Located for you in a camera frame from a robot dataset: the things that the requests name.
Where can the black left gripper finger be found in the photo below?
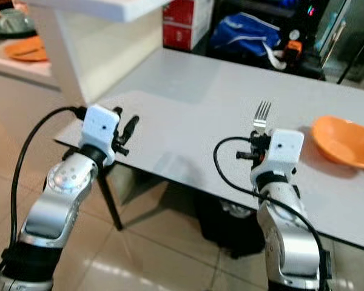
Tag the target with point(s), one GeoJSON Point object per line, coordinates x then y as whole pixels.
{"type": "Point", "coordinates": [131, 128]}

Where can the silver metal fork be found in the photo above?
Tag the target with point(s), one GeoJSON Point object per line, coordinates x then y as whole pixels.
{"type": "Point", "coordinates": [261, 118]}

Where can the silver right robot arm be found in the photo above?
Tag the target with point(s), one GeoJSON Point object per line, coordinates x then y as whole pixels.
{"type": "Point", "coordinates": [291, 236]}

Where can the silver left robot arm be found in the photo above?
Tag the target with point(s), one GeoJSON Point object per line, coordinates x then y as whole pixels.
{"type": "Point", "coordinates": [57, 203]}

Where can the black table leg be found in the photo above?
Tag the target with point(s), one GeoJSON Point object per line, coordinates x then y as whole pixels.
{"type": "Point", "coordinates": [110, 200]}

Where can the orange bowl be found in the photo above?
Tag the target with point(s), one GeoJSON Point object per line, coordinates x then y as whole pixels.
{"type": "Point", "coordinates": [343, 142]}

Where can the black wheeled base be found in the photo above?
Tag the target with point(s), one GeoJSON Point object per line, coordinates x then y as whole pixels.
{"type": "Point", "coordinates": [227, 227]}

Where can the orange black gauge device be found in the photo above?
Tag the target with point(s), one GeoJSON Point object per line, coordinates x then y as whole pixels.
{"type": "Point", "coordinates": [294, 45]}

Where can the blue bag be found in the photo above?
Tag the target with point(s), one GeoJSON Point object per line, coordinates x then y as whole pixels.
{"type": "Point", "coordinates": [242, 33]}

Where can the red cardboard box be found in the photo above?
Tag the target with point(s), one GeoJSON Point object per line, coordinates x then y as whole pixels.
{"type": "Point", "coordinates": [187, 23]}

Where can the white shelf with column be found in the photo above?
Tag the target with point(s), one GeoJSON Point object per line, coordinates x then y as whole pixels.
{"type": "Point", "coordinates": [85, 7]}

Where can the orange plate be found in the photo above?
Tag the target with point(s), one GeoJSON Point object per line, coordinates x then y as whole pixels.
{"type": "Point", "coordinates": [26, 50]}

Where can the glass door cabinet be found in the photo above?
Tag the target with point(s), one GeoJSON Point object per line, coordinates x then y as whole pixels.
{"type": "Point", "coordinates": [343, 36]}

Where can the green cups on saucer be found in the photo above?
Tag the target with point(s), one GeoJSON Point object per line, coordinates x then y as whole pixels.
{"type": "Point", "coordinates": [12, 23]}

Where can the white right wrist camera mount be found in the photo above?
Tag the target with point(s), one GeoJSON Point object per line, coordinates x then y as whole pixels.
{"type": "Point", "coordinates": [284, 151]}

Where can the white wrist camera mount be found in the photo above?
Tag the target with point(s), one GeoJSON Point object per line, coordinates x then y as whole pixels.
{"type": "Point", "coordinates": [98, 126]}
{"type": "Point", "coordinates": [284, 151]}

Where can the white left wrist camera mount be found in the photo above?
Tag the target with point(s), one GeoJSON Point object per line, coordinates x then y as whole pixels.
{"type": "Point", "coordinates": [98, 126]}

